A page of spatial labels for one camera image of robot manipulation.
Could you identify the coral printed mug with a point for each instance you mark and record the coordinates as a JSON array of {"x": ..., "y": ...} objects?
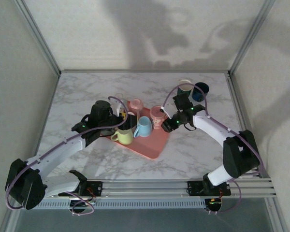
[{"x": 157, "y": 118}]

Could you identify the yellow-green mug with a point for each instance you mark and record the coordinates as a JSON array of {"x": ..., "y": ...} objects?
[{"x": 125, "y": 137}]

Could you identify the pink faceted mug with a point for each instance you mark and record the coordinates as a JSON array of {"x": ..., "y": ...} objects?
[{"x": 136, "y": 104}]

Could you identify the light blue mug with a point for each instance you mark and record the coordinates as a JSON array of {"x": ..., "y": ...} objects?
[{"x": 145, "y": 128}]

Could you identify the white mug with script print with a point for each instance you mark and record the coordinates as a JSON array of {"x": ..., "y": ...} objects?
[{"x": 118, "y": 96}]

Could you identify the navy blue mug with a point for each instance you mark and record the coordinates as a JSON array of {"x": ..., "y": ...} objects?
[{"x": 197, "y": 96}]

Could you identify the dark teal mug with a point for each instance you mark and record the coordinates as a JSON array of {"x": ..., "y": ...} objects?
[{"x": 183, "y": 91}]

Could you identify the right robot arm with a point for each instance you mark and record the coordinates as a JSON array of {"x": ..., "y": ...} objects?
[{"x": 212, "y": 128}]

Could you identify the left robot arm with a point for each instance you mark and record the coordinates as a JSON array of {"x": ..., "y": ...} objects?
[{"x": 58, "y": 152}]

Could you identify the pink plastic tray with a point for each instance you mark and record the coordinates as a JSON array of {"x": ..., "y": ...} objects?
[{"x": 147, "y": 147}]

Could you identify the controller board with LED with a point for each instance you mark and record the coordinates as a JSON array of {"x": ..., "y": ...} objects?
[
  {"x": 212, "y": 203},
  {"x": 85, "y": 204}
]

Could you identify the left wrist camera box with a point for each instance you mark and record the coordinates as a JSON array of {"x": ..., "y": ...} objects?
[{"x": 117, "y": 108}]

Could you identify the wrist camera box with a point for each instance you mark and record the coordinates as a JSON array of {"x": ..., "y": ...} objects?
[
  {"x": 163, "y": 110},
  {"x": 117, "y": 108}
]

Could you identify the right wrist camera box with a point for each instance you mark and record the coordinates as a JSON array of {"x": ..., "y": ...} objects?
[{"x": 163, "y": 110}]

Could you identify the thin aluminium frame rail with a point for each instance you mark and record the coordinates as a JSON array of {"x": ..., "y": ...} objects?
[{"x": 145, "y": 71}]

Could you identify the aluminium table edge rail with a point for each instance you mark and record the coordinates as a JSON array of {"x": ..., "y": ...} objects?
[{"x": 235, "y": 96}]

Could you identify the wide aluminium frame rail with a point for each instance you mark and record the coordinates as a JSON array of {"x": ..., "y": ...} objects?
[{"x": 145, "y": 188}]

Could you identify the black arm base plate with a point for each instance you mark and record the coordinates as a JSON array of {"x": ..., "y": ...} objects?
[
  {"x": 96, "y": 187},
  {"x": 194, "y": 187}
]

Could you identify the aluminium frame post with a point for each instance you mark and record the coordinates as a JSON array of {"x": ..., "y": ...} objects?
[
  {"x": 251, "y": 36},
  {"x": 38, "y": 36}
]

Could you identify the aluminium frame leg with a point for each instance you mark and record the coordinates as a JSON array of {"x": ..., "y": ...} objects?
[
  {"x": 276, "y": 215},
  {"x": 10, "y": 217}
]

